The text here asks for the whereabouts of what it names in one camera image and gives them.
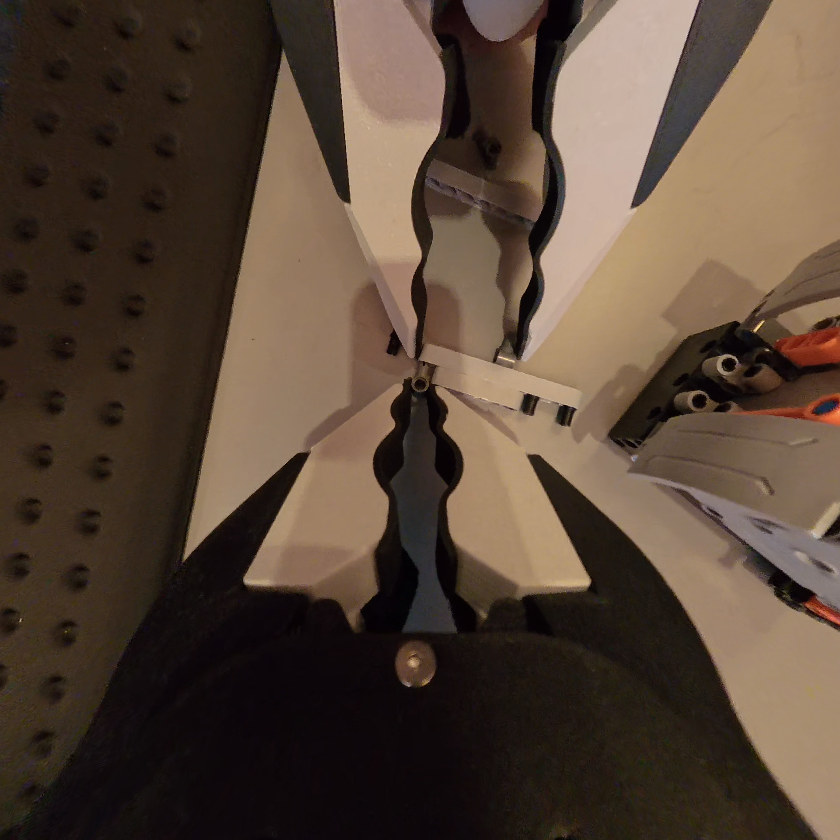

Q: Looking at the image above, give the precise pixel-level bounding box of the light grey toy beam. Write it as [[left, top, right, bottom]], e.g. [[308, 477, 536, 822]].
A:
[[416, 343, 584, 421], [425, 164, 542, 227]]

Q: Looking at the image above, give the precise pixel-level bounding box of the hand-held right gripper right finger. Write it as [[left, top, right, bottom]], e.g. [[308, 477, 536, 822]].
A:
[[425, 387, 592, 634]]

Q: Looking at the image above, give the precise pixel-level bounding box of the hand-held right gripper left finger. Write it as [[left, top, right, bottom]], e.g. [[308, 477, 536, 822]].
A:
[[243, 381, 427, 634]]

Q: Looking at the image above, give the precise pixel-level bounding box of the person's left hand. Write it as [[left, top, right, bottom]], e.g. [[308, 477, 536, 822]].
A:
[[433, 0, 475, 50]]

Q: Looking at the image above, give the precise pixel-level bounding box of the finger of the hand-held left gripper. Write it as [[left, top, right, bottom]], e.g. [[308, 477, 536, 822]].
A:
[[514, 0, 702, 361], [333, 0, 472, 361]]

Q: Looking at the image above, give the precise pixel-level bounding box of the black perforated panel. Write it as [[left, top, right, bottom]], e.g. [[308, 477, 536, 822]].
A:
[[0, 0, 283, 840]]

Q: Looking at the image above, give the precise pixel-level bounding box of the grey orange toy brick vehicle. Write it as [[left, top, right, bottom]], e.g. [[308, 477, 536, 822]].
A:
[[607, 239, 840, 624]]

